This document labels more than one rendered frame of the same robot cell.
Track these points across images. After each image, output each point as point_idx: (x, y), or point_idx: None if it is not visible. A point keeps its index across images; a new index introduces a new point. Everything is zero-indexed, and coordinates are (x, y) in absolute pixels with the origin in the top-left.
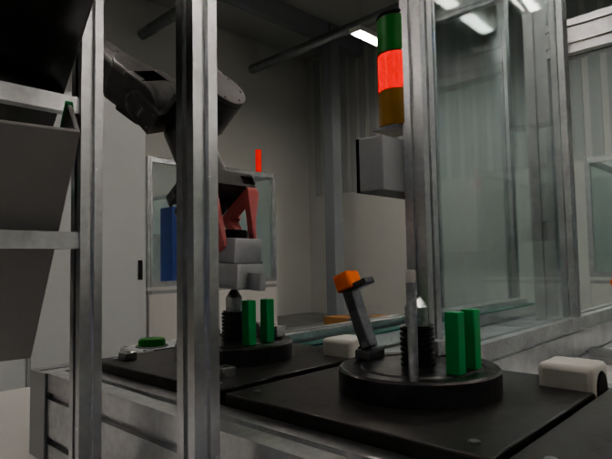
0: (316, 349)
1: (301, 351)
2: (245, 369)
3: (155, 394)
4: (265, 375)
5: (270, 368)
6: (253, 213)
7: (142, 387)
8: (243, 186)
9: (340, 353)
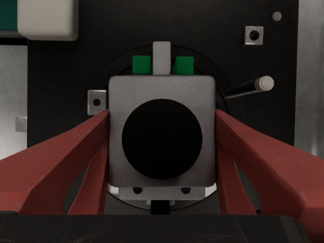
0: (49, 76)
1: (79, 77)
2: (209, 49)
3: (314, 70)
4: (220, 3)
5: (188, 29)
6: (65, 139)
7: (304, 109)
8: (44, 215)
9: (77, 6)
